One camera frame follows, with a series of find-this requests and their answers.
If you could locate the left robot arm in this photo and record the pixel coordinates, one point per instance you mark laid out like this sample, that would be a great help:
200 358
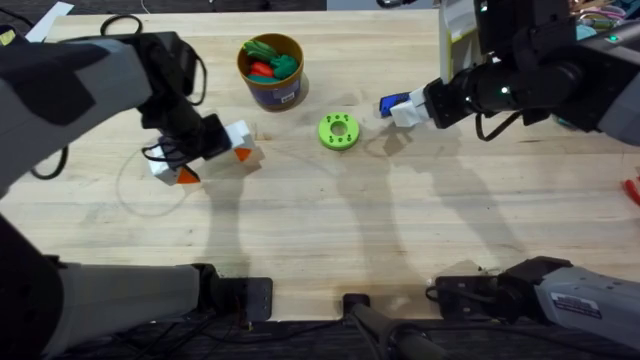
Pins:
100 295

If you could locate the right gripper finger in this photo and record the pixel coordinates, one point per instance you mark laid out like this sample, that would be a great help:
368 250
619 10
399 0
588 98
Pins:
419 97
406 116

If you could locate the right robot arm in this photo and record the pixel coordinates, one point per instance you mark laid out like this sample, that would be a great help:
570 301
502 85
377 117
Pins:
590 300

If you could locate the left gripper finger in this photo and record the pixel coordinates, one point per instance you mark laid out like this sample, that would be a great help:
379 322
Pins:
241 136
167 170

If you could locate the white paper sheet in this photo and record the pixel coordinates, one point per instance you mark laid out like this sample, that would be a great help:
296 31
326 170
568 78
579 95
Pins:
49 21

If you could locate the green disc with holes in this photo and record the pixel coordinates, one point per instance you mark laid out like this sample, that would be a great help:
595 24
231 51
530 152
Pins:
330 137

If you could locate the white and yellow box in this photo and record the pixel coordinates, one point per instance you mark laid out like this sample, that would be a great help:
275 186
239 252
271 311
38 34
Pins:
456 45

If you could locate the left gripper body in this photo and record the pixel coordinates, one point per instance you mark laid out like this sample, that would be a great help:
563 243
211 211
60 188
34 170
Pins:
172 107

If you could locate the heap of colourful clutter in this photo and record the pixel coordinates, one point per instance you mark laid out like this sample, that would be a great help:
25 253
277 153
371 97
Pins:
600 17

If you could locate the brown tub with toys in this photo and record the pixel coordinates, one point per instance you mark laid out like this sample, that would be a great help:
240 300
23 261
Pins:
271 75

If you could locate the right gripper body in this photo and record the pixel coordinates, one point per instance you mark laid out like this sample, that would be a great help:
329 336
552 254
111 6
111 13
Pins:
500 90

